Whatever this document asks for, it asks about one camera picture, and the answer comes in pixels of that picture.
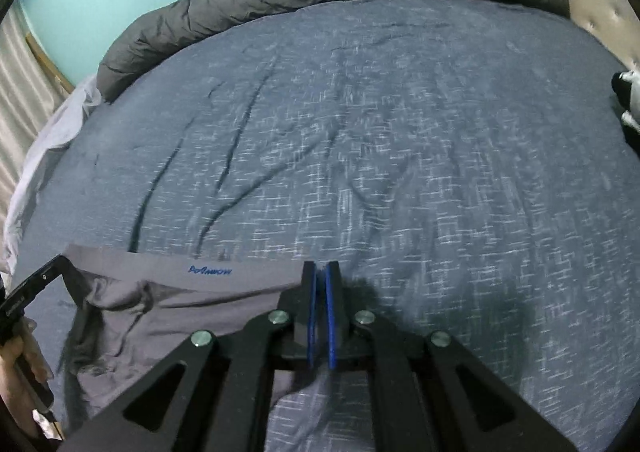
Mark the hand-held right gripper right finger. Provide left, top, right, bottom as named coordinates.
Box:
left=325, top=261, right=581, bottom=452

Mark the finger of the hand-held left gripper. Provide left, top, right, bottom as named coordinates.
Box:
left=0, top=254, right=74, bottom=333

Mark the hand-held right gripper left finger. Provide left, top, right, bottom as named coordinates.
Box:
left=60, top=261, right=318, bottom=452

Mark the grey underwear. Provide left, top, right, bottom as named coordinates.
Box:
left=60, top=244, right=304, bottom=438

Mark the person's left hand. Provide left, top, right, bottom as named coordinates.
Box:
left=0, top=324, right=55, bottom=383

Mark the white bed sheet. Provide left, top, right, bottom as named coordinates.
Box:
left=2, top=74, right=103, bottom=275

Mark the blue-grey patterned bedspread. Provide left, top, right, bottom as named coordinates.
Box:
left=5, top=0, right=636, bottom=452

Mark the beige curtain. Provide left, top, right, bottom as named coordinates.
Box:
left=0, top=0, right=63, bottom=213

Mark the black and white garment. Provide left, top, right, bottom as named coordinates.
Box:
left=612, top=69, right=640, bottom=153

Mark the wooden window frame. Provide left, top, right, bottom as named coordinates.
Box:
left=26, top=32, right=76, bottom=94

